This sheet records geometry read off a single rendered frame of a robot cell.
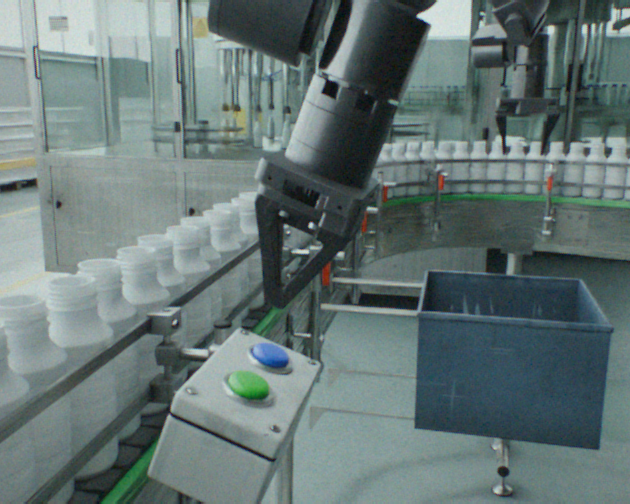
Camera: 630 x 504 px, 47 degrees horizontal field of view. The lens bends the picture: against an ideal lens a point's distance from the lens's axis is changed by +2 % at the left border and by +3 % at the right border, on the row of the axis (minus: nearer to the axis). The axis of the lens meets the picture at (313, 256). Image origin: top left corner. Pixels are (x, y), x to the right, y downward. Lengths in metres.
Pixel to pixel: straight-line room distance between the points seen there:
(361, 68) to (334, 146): 0.05
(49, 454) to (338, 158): 0.31
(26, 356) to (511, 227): 2.02
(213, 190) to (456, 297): 2.99
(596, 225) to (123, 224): 3.07
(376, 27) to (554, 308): 1.20
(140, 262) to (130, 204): 3.91
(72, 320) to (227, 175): 3.77
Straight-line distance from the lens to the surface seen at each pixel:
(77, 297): 0.60
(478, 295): 1.56
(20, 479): 0.54
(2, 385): 0.52
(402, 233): 2.27
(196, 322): 0.83
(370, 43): 0.43
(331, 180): 0.43
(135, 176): 4.57
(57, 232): 4.89
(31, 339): 0.56
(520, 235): 2.44
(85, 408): 0.62
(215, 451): 0.50
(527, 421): 1.32
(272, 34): 0.44
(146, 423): 0.74
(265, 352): 0.56
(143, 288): 0.71
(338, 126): 0.43
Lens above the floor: 1.32
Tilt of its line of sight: 13 degrees down
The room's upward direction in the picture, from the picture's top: 1 degrees clockwise
